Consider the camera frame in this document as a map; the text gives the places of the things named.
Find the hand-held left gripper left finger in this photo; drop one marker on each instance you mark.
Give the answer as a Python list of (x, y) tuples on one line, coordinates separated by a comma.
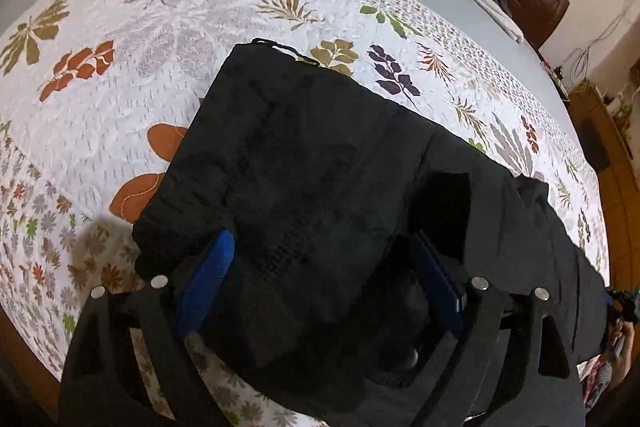
[(206, 279)]

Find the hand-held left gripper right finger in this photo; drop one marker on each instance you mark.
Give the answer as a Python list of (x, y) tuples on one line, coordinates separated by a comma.
[(442, 282)]

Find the black pants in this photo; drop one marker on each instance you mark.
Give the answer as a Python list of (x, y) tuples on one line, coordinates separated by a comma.
[(300, 157)]

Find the wooden desk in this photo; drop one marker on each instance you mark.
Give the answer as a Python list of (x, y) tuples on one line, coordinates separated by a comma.
[(615, 187)]

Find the white floral quilt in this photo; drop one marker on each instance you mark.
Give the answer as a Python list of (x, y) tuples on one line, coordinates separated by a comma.
[(125, 107)]

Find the power strip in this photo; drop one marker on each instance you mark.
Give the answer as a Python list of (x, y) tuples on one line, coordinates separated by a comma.
[(556, 76)]

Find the white cloth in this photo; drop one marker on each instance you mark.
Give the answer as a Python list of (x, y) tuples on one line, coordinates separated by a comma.
[(502, 19)]

